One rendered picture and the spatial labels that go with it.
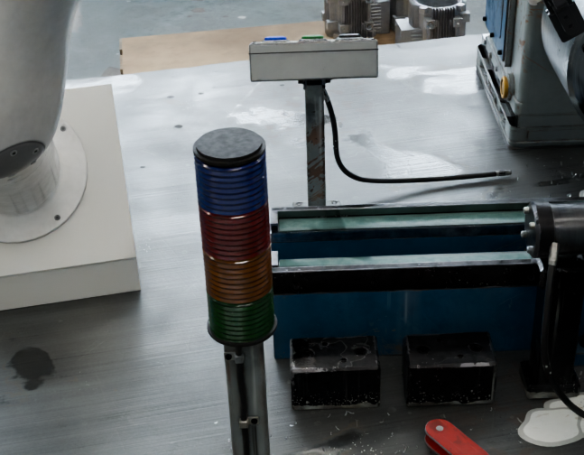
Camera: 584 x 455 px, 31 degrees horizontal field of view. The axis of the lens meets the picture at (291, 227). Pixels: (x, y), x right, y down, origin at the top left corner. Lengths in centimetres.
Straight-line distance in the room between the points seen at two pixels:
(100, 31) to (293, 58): 306
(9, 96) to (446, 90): 109
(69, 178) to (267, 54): 31
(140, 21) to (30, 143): 349
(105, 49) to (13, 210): 291
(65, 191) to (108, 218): 6
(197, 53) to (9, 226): 243
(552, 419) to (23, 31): 70
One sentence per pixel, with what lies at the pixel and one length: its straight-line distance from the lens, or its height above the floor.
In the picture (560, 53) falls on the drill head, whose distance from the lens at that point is 150.
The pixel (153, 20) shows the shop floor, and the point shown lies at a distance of 451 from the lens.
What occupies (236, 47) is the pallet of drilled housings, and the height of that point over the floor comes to 15.
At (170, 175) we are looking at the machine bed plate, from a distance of 169.
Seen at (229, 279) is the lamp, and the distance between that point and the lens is 92.
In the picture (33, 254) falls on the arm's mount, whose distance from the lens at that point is 141.
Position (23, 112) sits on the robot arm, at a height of 120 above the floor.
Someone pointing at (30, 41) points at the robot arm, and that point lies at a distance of 96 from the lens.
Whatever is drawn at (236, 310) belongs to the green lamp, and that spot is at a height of 107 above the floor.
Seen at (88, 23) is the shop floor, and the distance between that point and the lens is 455.
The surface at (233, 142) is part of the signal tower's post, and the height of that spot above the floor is 122.
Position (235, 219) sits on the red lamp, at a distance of 88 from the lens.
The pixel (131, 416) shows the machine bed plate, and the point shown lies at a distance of 125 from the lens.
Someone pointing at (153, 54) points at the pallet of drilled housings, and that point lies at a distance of 380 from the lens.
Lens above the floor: 163
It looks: 33 degrees down
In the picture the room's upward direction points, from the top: 2 degrees counter-clockwise
